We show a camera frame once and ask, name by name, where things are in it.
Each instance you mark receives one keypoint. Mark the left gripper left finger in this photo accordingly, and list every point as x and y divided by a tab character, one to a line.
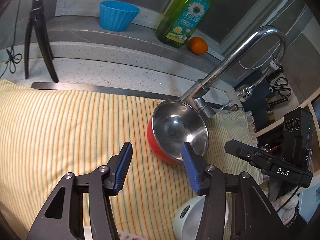
61	216

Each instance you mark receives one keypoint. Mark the green dish soap bottle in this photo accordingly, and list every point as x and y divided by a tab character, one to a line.
181	20

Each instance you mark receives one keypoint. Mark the orange fruit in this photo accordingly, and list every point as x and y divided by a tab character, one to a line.
198	46

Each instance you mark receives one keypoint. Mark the red steel bowl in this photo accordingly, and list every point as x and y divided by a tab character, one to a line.
174	122

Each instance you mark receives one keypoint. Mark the blue ribbed cup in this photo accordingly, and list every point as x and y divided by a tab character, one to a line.
116	15

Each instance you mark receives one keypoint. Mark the gloved right hand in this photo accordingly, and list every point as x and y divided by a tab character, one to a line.
284	203

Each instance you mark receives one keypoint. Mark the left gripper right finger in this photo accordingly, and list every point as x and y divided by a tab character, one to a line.
253	215

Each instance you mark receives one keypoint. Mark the white ceramic bowl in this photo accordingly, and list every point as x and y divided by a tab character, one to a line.
187	219

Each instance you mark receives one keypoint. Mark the yellow striped cloth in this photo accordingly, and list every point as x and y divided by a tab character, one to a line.
47	133

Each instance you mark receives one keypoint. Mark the dark blue utensil holder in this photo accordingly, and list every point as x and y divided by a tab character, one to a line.
258	105

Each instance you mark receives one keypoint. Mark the black tripod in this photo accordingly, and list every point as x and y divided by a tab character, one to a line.
38	23

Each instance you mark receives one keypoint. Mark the wooden shelf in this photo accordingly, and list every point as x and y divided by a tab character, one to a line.
273	136

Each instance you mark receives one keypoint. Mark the black scissors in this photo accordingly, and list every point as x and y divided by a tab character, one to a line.
281	87

